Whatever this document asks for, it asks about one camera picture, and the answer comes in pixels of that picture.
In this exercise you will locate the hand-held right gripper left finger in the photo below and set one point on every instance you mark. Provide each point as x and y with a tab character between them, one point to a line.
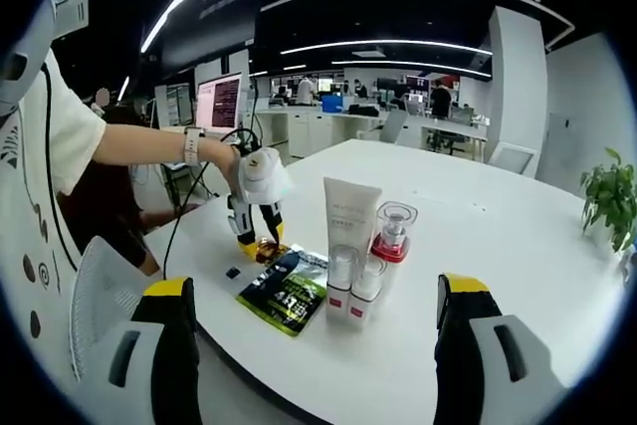
169	345

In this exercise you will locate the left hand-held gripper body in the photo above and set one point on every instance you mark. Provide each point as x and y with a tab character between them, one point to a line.
264	178

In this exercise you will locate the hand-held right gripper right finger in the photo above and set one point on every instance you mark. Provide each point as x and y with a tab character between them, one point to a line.
463	350

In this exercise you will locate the gold foil skincare sachet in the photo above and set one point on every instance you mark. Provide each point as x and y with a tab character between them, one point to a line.
274	252

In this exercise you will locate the green black skincare packet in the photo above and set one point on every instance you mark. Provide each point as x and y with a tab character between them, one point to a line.
283	295

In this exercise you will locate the white skincare cream tube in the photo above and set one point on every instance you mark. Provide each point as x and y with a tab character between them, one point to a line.
348	216

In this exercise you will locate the clear skincare bottle red collar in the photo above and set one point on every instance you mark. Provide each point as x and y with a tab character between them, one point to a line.
393	241

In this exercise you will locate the person's left hand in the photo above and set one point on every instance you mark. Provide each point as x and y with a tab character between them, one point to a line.
221	156

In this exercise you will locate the white wrist watch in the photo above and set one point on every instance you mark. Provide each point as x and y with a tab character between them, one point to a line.
193	146

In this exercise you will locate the white mesh office chair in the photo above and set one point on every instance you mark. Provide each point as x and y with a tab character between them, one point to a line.
104	285

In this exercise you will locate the computer monitor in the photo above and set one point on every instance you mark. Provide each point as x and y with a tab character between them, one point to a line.
219	101

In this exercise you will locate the blue box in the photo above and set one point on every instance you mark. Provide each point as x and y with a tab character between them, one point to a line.
332	103

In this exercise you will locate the potted green plant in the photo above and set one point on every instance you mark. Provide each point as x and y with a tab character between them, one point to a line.
612	201

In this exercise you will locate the white chest device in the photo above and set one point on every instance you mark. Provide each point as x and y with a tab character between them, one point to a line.
30	47

